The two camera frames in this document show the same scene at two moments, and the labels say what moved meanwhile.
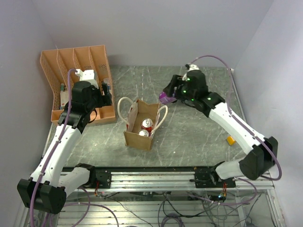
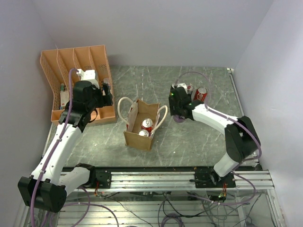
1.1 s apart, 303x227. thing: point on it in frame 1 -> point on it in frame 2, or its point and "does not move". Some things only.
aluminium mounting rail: (171, 181) does not move
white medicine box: (64, 97) does not move
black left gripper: (104, 100) does not move
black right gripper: (170, 89) -> (173, 110)
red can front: (143, 132) does not move
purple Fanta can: (164, 99) -> (179, 119)
